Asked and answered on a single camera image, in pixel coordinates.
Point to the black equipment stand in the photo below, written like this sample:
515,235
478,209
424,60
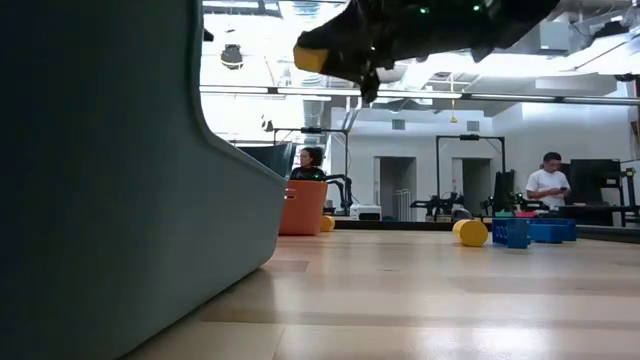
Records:
630,195

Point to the black hanging dome lamp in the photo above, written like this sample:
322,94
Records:
232,56

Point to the white box device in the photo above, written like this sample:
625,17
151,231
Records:
365,212

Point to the teal plastic bin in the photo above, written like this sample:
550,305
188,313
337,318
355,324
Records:
100,200

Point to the black background robot arms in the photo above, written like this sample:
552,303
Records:
440,204

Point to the small black spotlight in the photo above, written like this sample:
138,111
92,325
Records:
267,124

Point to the black background frame stand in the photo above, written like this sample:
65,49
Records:
470,137
311,130

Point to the dark grey background panel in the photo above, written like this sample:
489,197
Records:
272,157

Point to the rounded yellow toy block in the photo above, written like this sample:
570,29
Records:
327,224
470,233

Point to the black background monitor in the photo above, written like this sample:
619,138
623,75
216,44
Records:
595,180

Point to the black background robot arm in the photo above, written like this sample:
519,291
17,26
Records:
345,192

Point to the blue crate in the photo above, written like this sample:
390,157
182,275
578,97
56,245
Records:
510,233

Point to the black aluminium table frame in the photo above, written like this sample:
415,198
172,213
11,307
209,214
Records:
400,225

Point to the blue tray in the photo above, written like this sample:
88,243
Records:
550,232

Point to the standing person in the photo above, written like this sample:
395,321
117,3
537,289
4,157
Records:
547,185

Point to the pink background tray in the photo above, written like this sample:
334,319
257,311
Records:
526,214

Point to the long yellow toy block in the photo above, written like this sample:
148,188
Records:
310,58

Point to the seated person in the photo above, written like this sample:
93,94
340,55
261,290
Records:
309,165

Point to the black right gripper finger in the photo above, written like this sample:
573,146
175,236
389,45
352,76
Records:
345,45

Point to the green background tray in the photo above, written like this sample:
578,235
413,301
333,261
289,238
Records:
504,214

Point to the yellow hanging pendant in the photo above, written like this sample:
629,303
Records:
453,119

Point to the black upright panel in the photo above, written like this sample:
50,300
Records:
504,190

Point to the small orange plastic bin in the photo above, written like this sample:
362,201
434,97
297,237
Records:
305,210

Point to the dark background desk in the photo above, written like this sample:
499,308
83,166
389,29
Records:
600,212

